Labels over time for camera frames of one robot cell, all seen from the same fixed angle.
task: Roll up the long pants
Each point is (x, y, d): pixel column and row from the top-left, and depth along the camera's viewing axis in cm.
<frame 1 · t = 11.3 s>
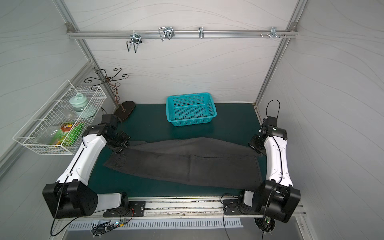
left hand: (130, 143, 80), fingers closed
right hand: (256, 147, 78), fingers closed
dark grey long pants: (197, 161, 90), point 2 cm above the table
teal plastic mesh basket: (190, 109, 121), on the table
ornate metal hook stand: (110, 79, 95), point 32 cm above the table

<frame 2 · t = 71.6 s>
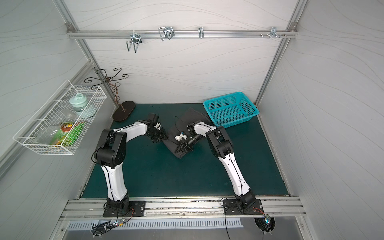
left hand: (166, 138, 99), fingers closed
right hand: (178, 155, 92), fingers closed
dark grey long pants: (179, 125, 101), point 8 cm above the table
teal plastic mesh basket: (231, 109, 121), on the table
the other named things where they were.

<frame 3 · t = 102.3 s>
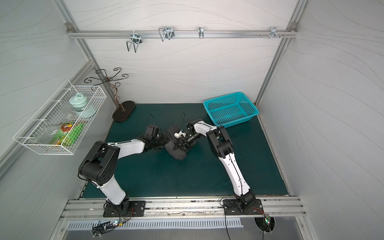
left hand: (169, 139, 96), fingers open
right hand: (176, 153, 92), fingers open
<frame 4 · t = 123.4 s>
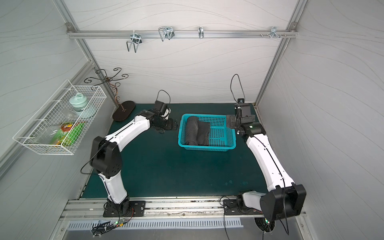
left hand: (172, 126, 90), fingers open
right hand: (241, 117, 78), fingers open
dark grey long pants: (197, 132, 97), point 8 cm above the table
teal plastic mesh basket: (221, 138, 103), on the table
the other named things where they were.

